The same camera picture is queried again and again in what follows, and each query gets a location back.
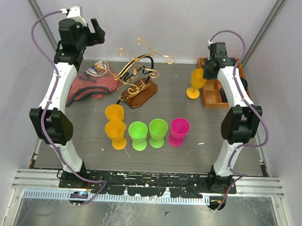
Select yellow plastic wine glass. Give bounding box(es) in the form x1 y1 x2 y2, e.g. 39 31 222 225
186 68 206 100

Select pink plastic wine glass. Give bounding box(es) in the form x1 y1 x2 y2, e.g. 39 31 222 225
168 117 190 147

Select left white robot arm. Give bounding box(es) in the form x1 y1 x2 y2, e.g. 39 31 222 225
29 18 105 188

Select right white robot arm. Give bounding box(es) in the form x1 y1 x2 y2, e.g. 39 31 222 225
203 42 262 193

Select orange wine glass rear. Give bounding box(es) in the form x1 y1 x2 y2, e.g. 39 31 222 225
104 104 125 122

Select orange wine glass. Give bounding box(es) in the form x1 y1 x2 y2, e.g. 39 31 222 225
105 120 127 150
104 104 125 122

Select green wine glass right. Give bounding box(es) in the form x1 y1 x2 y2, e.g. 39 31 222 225
149 118 168 149

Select green wine glass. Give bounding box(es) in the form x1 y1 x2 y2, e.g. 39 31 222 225
128 121 148 151
149 118 168 149

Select green wine glass left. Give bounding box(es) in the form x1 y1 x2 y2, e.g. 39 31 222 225
128 121 148 151

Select orange wine glass front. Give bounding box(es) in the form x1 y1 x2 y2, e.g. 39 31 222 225
105 120 127 150

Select orange compartment tray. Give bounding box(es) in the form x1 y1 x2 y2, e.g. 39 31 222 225
197 57 252 109

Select red printed cloth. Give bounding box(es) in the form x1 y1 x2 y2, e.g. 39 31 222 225
66 61 121 107

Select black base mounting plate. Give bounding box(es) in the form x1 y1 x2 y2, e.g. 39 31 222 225
56 169 237 198

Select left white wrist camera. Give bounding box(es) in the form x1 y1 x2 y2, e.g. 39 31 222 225
60 5 87 27

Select gold wire wine glass rack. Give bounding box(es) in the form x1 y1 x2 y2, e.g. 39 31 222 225
114 38 175 109

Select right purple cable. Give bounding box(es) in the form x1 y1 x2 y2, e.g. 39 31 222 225
201 29 274 215

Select aluminium frame rail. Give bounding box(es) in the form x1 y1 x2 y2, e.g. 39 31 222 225
13 169 284 198

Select slotted grey cable duct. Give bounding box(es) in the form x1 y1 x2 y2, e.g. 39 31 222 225
23 189 210 206

